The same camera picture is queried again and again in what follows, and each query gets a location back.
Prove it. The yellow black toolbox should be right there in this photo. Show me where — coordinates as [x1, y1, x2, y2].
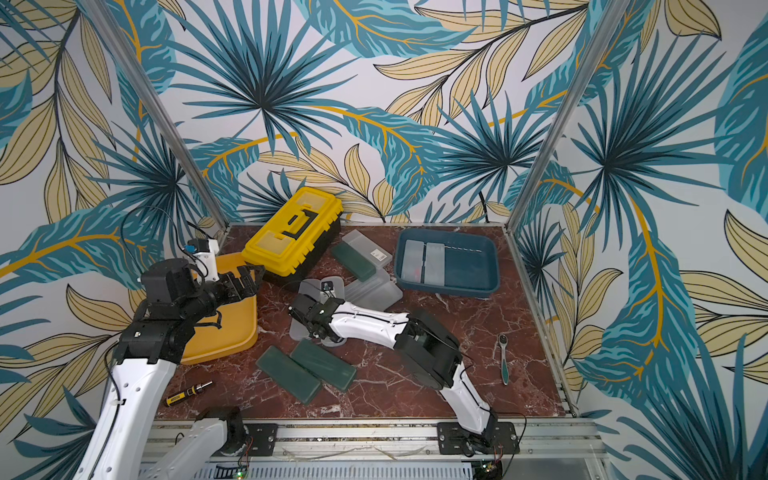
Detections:
[241, 187, 343, 291]

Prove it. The clear ribbed case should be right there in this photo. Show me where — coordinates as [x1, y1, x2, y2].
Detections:
[317, 276, 346, 348]
[289, 279, 324, 341]

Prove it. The green pencil case rear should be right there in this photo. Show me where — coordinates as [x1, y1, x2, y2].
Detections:
[331, 242, 376, 281]

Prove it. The yellow plastic tray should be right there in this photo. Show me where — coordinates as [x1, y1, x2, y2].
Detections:
[181, 253, 258, 365]

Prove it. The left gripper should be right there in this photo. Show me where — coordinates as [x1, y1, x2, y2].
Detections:
[179, 264, 265, 324]

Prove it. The teal plastic tray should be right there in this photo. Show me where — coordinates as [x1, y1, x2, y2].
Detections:
[394, 228, 500, 298]

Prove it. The green pencil case front left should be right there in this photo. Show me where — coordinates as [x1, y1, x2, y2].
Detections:
[256, 346, 322, 405]

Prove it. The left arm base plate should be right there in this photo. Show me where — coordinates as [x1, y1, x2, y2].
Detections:
[212, 422, 278, 459]

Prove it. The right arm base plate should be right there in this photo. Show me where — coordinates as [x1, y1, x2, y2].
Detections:
[437, 420, 520, 457]

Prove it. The green pencil case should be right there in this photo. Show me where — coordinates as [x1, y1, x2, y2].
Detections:
[331, 242, 376, 281]
[256, 346, 322, 405]
[290, 339, 357, 392]

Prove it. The clear case middle stack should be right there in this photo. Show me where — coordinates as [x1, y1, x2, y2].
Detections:
[348, 268, 391, 293]

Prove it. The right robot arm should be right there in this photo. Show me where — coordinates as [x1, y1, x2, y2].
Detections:
[288, 294, 498, 449]

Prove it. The clear case with barcode label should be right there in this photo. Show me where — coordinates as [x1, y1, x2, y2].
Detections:
[342, 230, 393, 268]

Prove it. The yellow black screwdriver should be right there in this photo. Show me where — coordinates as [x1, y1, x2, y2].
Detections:
[164, 381, 214, 407]

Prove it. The clear case with red pen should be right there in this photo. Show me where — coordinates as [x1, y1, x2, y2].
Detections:
[401, 239, 425, 283]

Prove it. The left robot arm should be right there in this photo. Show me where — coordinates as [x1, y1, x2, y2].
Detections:
[74, 259, 265, 479]

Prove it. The aluminium front rail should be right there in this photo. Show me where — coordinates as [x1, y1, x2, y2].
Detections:
[159, 414, 608, 479]

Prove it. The clear case lower stack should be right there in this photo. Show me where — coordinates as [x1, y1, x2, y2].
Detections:
[345, 279, 403, 311]

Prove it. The clear case stack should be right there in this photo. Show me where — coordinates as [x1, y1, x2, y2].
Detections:
[348, 268, 391, 293]
[345, 279, 403, 311]

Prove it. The green pencil case front middle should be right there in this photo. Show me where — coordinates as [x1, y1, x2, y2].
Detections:
[290, 339, 357, 392]

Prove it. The clear rectangular case front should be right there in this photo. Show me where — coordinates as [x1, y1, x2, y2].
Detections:
[423, 242, 446, 287]

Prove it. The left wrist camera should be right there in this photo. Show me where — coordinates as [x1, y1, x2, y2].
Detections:
[185, 238, 219, 282]

